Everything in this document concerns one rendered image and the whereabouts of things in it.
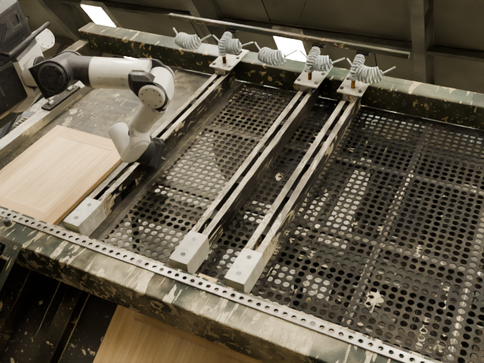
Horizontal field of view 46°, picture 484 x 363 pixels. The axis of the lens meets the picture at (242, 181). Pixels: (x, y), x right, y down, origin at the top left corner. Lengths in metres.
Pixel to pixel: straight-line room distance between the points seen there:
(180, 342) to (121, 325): 0.21
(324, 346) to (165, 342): 0.57
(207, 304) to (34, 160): 1.00
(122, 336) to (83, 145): 0.78
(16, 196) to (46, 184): 0.11
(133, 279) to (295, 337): 0.49
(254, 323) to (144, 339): 0.47
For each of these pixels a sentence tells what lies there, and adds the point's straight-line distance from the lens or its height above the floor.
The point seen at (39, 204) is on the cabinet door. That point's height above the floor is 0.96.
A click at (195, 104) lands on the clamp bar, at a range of 2.32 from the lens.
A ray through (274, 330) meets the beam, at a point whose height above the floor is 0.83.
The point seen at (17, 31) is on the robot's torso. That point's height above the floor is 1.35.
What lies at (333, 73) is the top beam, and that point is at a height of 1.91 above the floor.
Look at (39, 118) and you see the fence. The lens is 2.48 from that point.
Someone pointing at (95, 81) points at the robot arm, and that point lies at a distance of 1.73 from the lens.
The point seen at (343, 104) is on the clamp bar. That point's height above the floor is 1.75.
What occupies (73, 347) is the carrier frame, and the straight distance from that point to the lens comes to 2.02.
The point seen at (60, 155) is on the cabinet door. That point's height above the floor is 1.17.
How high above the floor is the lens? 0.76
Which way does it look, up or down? 15 degrees up
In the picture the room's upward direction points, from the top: 22 degrees clockwise
